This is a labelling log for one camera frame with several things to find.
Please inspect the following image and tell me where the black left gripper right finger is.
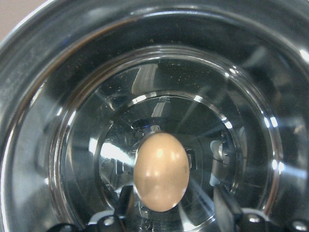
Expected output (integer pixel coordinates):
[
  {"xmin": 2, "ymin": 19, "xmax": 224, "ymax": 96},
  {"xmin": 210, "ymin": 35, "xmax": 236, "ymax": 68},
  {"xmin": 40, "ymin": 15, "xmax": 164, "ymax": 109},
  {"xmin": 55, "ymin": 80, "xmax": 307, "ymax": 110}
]
[{"xmin": 213, "ymin": 186, "xmax": 243, "ymax": 232}]

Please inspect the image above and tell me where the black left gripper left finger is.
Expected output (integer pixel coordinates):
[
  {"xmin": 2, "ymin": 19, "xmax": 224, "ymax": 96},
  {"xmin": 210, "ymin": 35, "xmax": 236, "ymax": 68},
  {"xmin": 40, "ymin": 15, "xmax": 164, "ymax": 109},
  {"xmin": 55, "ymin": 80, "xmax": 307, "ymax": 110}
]
[{"xmin": 114, "ymin": 185, "xmax": 135, "ymax": 218}]

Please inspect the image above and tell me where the beige egg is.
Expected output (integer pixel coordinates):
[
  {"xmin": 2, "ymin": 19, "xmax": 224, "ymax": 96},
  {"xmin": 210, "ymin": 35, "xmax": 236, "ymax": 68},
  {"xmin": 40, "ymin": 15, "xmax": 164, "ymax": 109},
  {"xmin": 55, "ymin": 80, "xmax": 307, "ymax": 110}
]
[{"xmin": 133, "ymin": 132, "xmax": 190, "ymax": 212}]

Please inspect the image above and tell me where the pale green electric pot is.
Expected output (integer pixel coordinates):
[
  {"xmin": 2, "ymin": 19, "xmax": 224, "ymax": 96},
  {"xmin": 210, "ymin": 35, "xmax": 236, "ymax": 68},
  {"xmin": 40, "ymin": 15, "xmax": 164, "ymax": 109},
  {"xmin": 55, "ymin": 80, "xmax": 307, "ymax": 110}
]
[{"xmin": 0, "ymin": 0, "xmax": 309, "ymax": 232}]

